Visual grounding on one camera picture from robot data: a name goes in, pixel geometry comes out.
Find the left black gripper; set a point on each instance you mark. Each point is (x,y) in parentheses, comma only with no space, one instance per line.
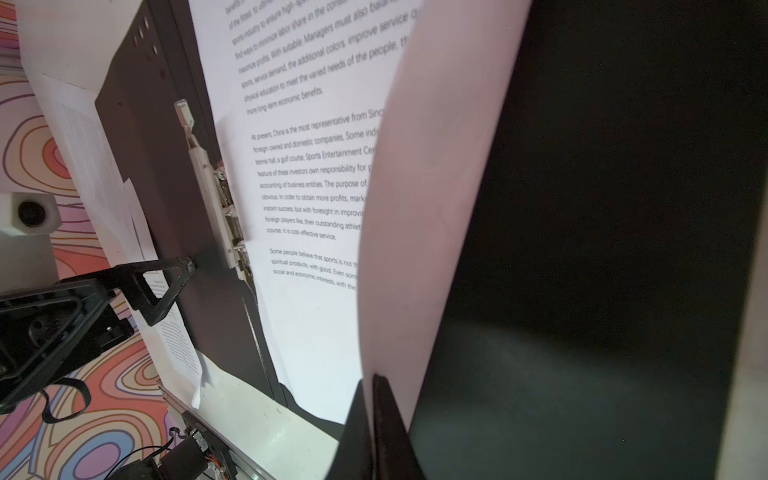
(42,336)

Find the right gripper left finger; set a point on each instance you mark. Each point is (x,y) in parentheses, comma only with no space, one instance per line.
(353,459)

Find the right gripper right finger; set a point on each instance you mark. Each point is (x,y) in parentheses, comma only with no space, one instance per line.
(393,454)

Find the printed paper sheet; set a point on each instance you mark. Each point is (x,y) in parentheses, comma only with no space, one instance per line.
(120,223)
(354,136)

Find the metal folder clip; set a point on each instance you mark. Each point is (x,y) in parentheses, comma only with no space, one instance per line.
(219,204)

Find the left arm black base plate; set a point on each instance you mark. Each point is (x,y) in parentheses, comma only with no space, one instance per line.
(226,461)

